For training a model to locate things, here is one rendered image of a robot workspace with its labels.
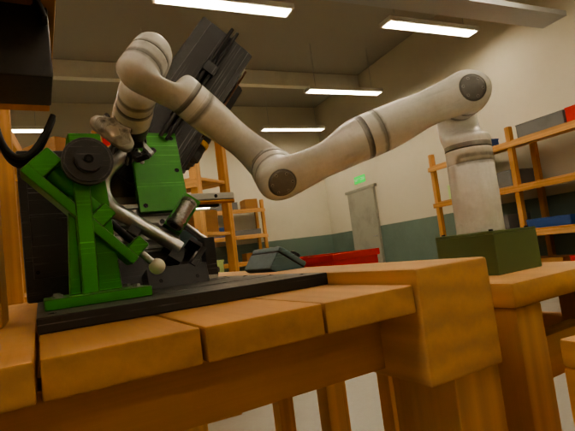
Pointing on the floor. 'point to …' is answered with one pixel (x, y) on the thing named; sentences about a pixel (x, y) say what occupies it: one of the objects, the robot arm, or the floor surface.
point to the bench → (219, 364)
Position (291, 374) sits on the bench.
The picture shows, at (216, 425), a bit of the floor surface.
